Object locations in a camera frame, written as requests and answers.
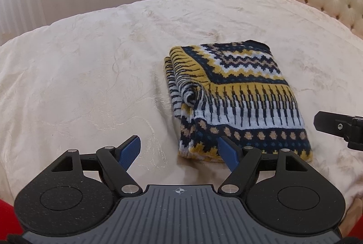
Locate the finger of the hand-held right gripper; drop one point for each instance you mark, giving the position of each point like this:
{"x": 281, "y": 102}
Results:
{"x": 331, "y": 122}

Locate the person's red clothing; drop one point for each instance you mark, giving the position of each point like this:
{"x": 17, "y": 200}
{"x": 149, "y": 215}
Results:
{"x": 8, "y": 221}

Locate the patterned knit sweater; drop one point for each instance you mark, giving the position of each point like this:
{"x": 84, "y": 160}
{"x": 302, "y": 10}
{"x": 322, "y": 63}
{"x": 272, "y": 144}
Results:
{"x": 241, "y": 96}

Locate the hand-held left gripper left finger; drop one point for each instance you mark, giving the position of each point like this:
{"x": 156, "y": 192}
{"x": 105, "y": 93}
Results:
{"x": 130, "y": 151}

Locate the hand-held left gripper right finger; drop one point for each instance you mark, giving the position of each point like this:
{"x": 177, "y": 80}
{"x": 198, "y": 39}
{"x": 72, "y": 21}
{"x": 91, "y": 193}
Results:
{"x": 228, "y": 156}

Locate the white bedspread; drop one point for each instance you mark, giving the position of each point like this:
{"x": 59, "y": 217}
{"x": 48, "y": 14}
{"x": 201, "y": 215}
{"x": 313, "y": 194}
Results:
{"x": 99, "y": 62}

